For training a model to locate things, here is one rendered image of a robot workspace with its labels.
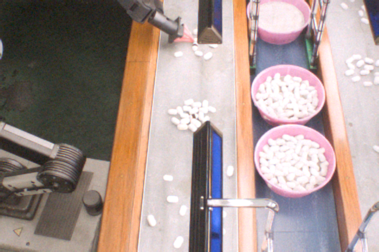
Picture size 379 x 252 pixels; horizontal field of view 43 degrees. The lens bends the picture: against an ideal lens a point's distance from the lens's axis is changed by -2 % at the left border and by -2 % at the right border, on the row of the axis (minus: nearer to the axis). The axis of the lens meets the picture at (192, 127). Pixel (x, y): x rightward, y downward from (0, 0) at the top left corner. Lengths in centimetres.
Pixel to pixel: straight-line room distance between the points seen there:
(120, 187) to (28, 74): 164
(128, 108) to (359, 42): 96
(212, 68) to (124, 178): 57
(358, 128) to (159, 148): 70
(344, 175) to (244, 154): 33
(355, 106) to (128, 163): 83
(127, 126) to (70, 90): 124
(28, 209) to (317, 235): 105
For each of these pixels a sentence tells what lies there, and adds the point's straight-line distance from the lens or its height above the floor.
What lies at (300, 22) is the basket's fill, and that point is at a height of 73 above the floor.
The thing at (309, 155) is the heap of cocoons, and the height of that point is 73.
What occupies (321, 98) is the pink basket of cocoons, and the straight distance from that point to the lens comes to 184.
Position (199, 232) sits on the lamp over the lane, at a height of 110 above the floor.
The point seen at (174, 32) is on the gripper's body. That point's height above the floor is 83.
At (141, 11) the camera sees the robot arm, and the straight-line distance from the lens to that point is 188.
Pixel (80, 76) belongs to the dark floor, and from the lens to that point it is 300.
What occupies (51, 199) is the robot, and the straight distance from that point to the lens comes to 198.
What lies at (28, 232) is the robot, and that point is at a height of 48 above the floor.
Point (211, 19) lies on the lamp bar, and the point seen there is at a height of 111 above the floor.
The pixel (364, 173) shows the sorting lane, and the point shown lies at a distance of 171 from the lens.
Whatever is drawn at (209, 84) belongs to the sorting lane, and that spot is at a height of 74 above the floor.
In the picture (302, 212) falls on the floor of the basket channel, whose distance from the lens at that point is 166.
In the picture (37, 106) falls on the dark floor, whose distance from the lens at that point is 292.
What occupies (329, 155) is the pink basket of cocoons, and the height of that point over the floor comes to 75.
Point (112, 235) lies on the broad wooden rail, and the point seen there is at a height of 77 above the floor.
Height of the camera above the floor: 214
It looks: 54 degrees down
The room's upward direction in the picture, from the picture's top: 3 degrees counter-clockwise
